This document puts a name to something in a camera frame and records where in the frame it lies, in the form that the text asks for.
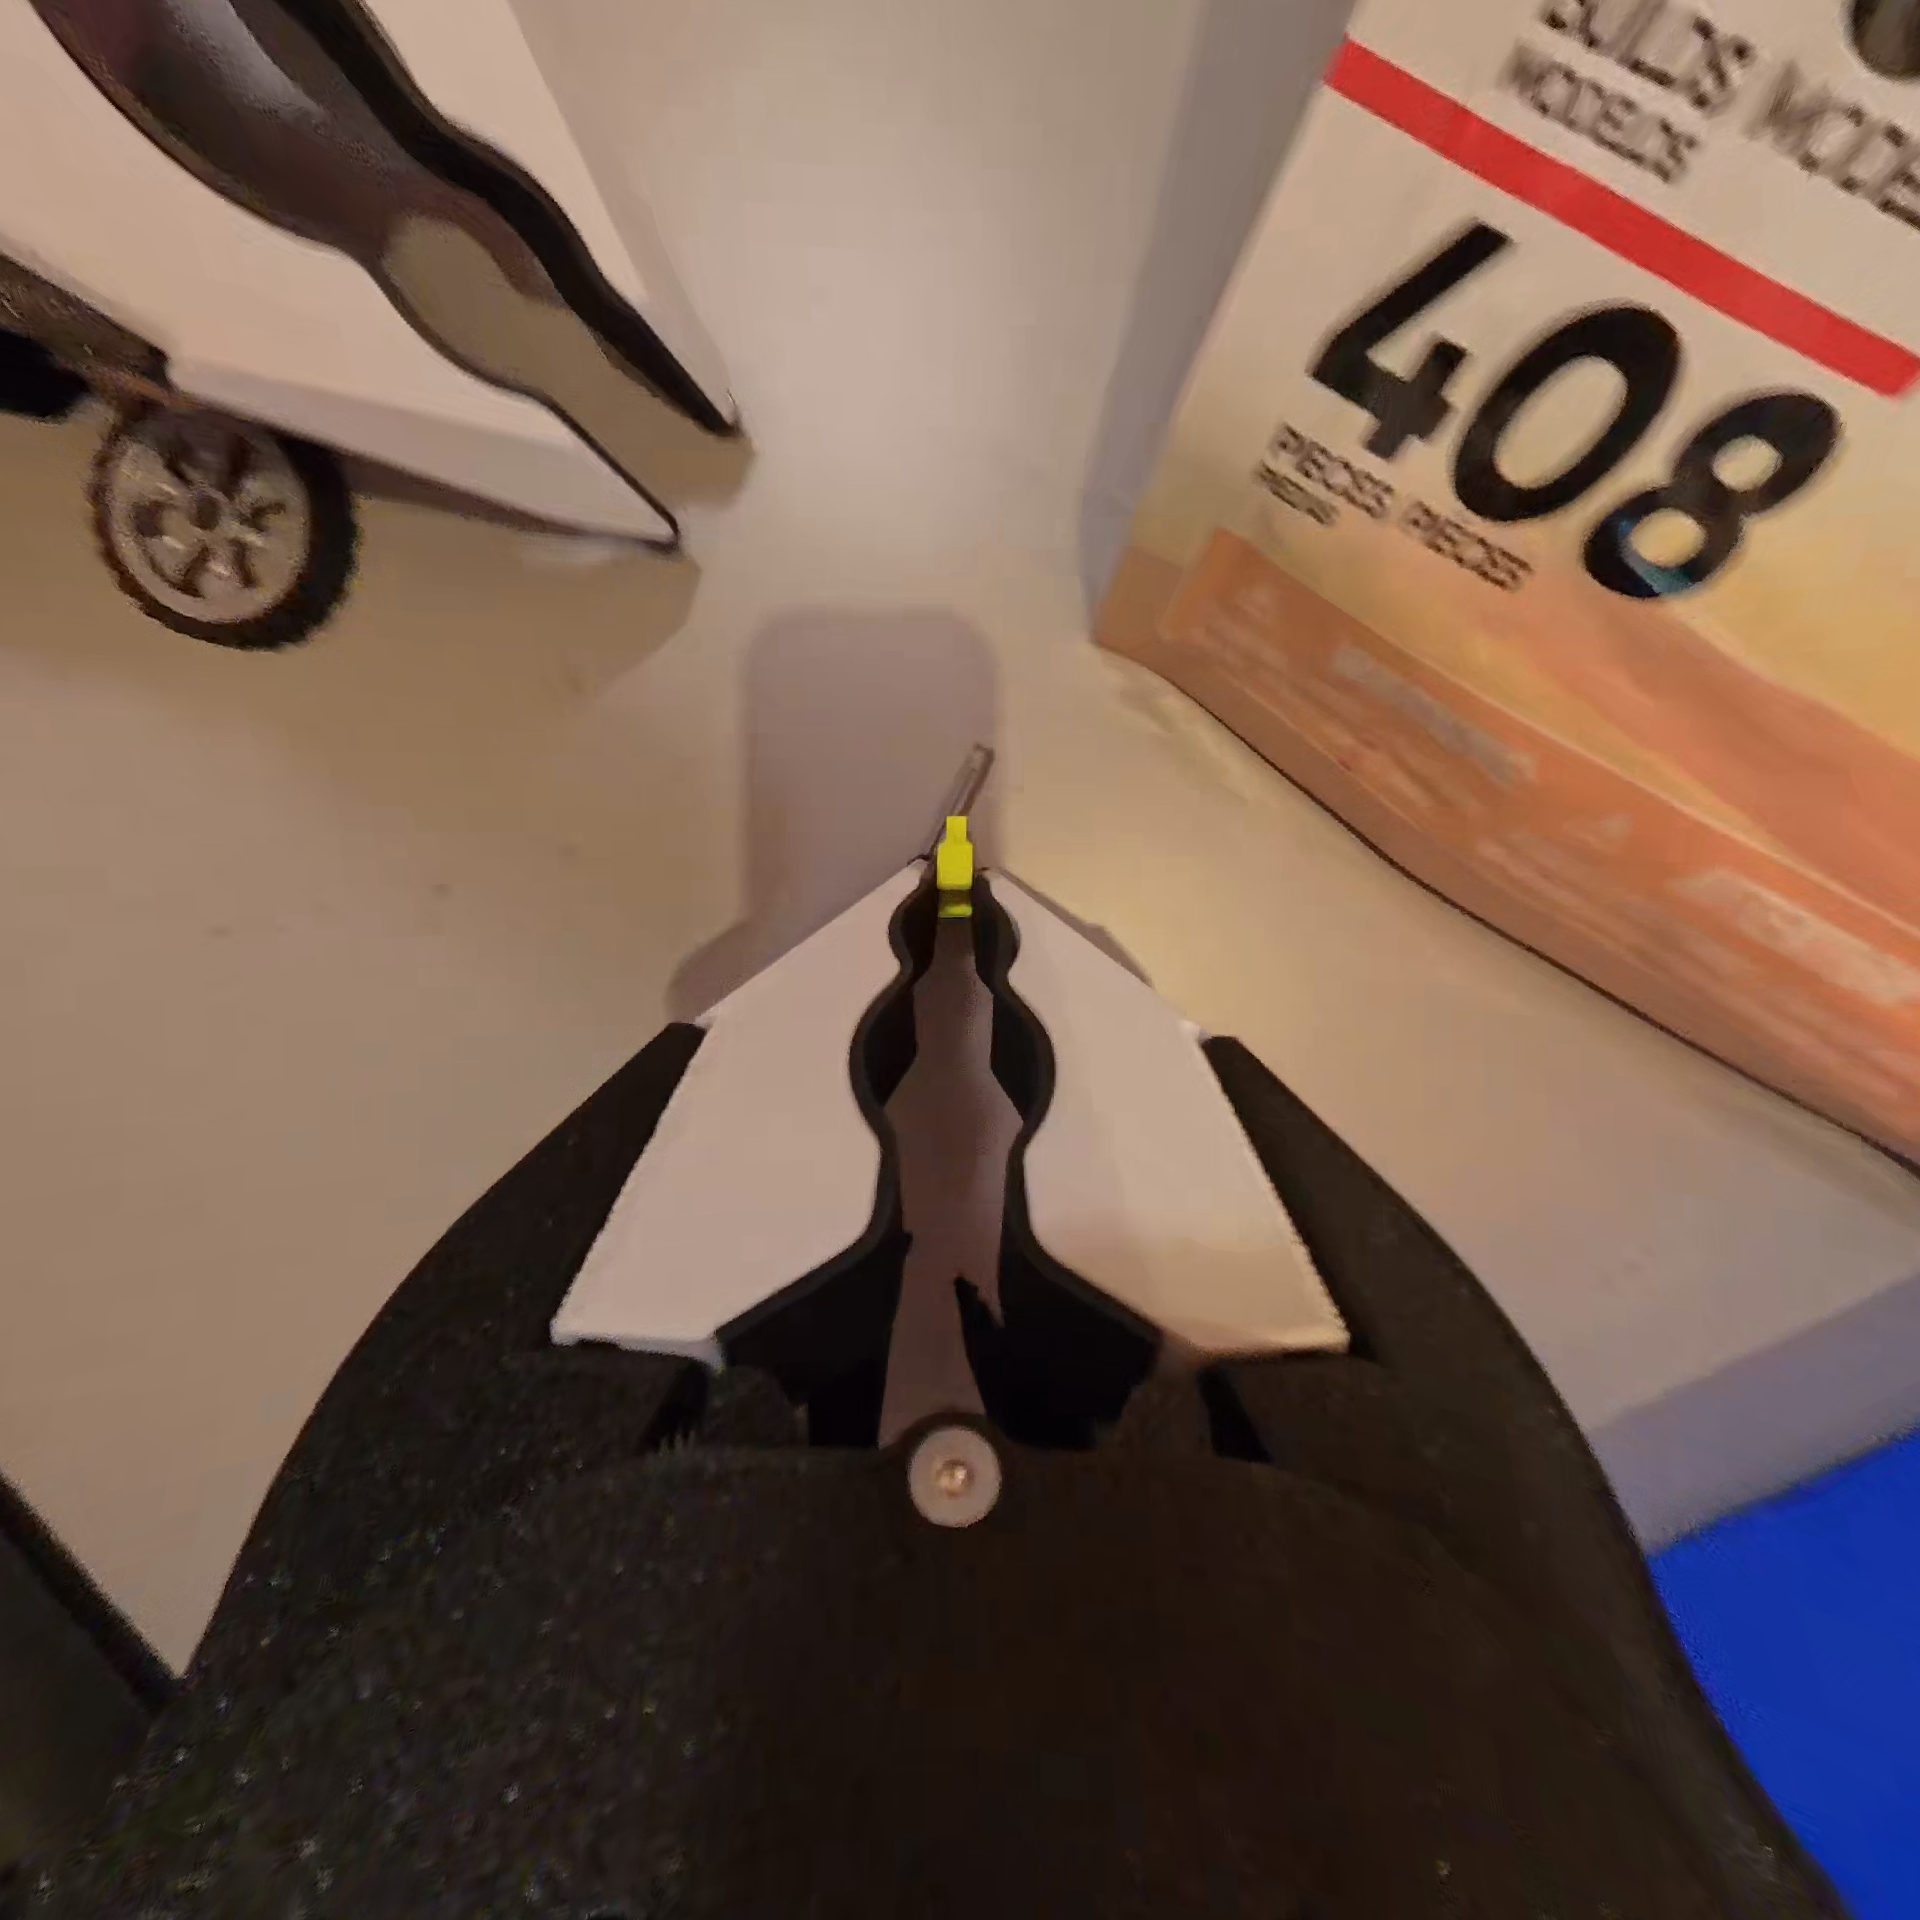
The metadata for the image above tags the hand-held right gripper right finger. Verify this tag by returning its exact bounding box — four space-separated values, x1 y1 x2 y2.
968 871 1353 1366

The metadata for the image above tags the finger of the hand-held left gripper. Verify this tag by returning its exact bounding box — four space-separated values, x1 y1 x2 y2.
0 0 684 553
277 0 742 443

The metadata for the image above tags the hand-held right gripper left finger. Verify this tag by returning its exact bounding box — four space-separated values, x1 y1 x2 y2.
549 863 962 1369

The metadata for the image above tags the black toy vehicle wheel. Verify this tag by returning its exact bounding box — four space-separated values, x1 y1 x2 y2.
86 403 362 651

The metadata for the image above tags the printed construction toy box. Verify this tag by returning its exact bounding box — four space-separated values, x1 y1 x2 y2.
1092 0 1920 1168

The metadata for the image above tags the blue plastic storage bin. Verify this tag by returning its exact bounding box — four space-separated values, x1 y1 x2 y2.
1641 1425 1920 1920

